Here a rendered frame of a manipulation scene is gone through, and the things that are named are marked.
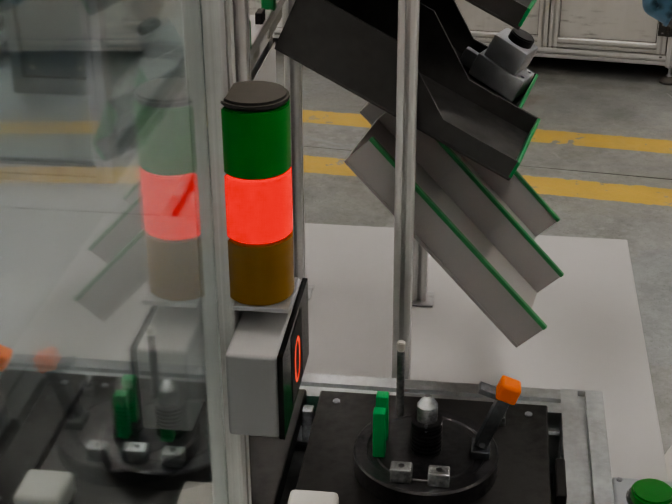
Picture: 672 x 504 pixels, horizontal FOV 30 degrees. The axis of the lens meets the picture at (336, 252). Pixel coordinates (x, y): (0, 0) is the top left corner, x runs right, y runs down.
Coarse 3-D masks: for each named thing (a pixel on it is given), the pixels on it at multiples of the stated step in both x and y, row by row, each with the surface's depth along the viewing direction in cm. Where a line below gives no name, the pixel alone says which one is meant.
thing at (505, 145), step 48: (336, 0) 140; (384, 0) 138; (288, 48) 130; (336, 48) 128; (384, 48) 127; (432, 48) 139; (384, 96) 129; (432, 96) 137; (480, 96) 139; (480, 144) 128; (528, 144) 132
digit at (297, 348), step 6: (300, 312) 96; (300, 318) 96; (300, 324) 96; (294, 330) 93; (300, 330) 96; (294, 336) 93; (300, 336) 97; (294, 342) 94; (300, 342) 97; (294, 348) 94; (300, 348) 97; (294, 354) 94; (300, 354) 97; (294, 360) 94; (300, 360) 97; (294, 366) 94; (300, 366) 97; (294, 372) 94; (300, 372) 98; (294, 378) 95; (300, 378) 98; (294, 384) 95; (294, 390) 95; (294, 396) 95
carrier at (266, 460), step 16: (304, 400) 133; (288, 432) 127; (256, 448) 125; (272, 448) 125; (288, 448) 125; (256, 464) 122; (272, 464) 122; (288, 464) 124; (256, 480) 120; (272, 480) 120; (256, 496) 118; (272, 496) 118
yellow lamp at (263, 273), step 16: (288, 240) 90; (240, 256) 90; (256, 256) 89; (272, 256) 89; (288, 256) 91; (240, 272) 90; (256, 272) 90; (272, 272) 90; (288, 272) 91; (240, 288) 91; (256, 288) 90; (272, 288) 91; (288, 288) 92; (256, 304) 91
